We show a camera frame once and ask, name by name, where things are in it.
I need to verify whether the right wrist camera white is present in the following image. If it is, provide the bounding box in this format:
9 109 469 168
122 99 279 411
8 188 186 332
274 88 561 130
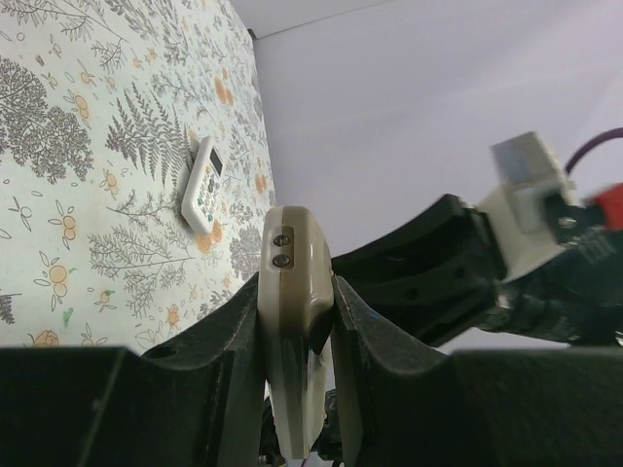
476 130 623 283

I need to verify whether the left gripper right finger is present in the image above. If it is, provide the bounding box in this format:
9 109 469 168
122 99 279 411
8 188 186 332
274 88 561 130
331 277 622 466

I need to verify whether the grey beige remote control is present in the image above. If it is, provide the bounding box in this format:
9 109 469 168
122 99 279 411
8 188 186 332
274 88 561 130
257 206 335 459

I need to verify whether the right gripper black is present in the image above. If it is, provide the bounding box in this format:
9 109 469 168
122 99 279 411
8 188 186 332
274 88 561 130
333 194 622 347

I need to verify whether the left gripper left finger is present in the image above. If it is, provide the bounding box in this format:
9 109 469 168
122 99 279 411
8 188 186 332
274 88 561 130
1 278 265 466

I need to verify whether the floral patterned table mat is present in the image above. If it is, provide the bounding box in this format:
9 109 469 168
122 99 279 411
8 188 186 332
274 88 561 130
1 1 275 351

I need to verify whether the white air conditioner remote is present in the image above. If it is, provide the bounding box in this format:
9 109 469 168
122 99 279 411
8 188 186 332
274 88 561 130
181 136 225 235

